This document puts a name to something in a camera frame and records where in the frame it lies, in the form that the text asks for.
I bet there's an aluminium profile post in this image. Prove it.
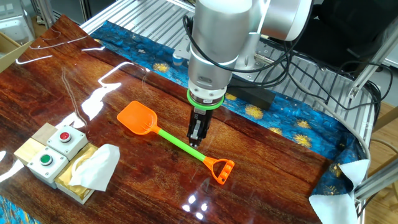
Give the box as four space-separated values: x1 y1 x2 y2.
347 18 398 100
37 0 58 30

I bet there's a silver robot mounting plate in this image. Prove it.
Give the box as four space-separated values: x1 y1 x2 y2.
231 40 280 83

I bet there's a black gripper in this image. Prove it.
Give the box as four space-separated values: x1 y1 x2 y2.
186 106 215 147

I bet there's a glossy wood grain mat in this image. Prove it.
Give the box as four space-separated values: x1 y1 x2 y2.
0 14 333 224

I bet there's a gold tissue pack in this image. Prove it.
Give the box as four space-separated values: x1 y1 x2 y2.
54 142 100 205

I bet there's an aluminium profile bar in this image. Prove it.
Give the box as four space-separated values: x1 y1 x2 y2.
353 166 398 200

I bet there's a white tissue sheet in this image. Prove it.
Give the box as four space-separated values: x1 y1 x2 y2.
68 142 121 191

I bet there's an orange green toy shovel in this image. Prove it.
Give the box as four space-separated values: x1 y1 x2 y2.
116 100 236 185

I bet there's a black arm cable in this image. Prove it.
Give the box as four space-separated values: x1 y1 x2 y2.
182 15 312 88

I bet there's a black office chair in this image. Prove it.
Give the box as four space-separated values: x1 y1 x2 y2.
292 0 398 68

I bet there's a black foam block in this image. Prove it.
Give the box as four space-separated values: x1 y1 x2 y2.
228 76 277 111

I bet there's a grey cable hose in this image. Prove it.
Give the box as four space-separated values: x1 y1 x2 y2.
292 79 373 161

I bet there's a blue starry tablecloth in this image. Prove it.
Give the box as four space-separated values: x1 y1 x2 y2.
0 20 371 224

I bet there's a white red button box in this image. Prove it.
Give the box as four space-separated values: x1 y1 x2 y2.
46 124 89 161

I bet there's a black cable bundle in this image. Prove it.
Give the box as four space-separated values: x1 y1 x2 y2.
279 51 394 125

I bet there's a white green button box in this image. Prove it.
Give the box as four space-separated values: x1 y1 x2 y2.
27 146 70 185

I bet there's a brown cardboard box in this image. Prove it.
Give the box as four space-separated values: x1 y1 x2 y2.
0 30 32 74

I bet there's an aluminium slatted table frame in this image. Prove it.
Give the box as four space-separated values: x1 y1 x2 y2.
79 0 382 218

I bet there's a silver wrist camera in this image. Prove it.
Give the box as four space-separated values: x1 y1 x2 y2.
172 40 192 67

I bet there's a grey metal box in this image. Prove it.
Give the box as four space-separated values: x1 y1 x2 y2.
0 0 35 46

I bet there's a light wooden block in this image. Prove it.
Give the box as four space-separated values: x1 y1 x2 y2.
30 122 58 146
13 138 47 166

